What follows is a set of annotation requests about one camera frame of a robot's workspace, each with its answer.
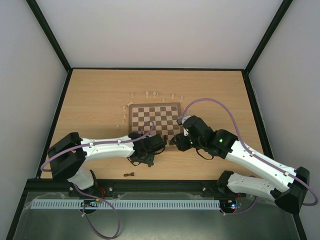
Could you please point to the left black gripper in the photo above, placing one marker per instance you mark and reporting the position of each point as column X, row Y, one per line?
column 149, row 161

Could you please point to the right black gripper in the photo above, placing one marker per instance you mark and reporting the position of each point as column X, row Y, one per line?
column 179, row 141

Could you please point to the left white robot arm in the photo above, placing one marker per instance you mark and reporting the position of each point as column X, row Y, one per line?
column 67, row 156

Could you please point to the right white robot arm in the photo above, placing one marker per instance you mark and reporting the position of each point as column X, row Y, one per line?
column 284, row 185

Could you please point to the wooden chess board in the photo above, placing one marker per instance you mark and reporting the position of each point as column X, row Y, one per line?
column 164, row 116

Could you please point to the lying dark king piece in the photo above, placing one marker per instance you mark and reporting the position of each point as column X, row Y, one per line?
column 129, row 174

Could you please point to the black metal frame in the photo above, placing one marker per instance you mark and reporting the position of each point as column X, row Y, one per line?
column 198, row 49

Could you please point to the white slotted cable duct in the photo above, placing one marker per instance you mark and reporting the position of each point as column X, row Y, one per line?
column 77, row 204

